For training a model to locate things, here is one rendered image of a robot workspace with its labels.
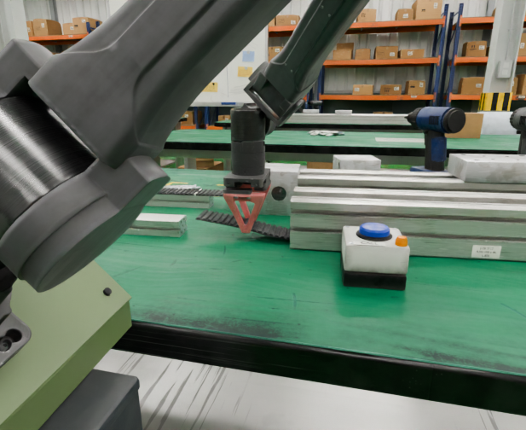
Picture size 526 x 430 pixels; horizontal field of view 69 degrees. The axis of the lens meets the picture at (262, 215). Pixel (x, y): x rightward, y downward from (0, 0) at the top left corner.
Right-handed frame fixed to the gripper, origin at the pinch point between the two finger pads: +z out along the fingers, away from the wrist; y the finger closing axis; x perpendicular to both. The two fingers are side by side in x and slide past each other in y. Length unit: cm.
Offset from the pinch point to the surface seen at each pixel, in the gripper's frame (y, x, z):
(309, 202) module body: -5.0, -10.6, -5.7
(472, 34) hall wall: 1026, -368, -169
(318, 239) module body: -5.0, -12.4, 0.4
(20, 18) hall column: 619, 528, -152
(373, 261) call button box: -17.0, -19.4, -1.5
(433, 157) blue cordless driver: 36, -40, -8
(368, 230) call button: -14.5, -18.8, -4.8
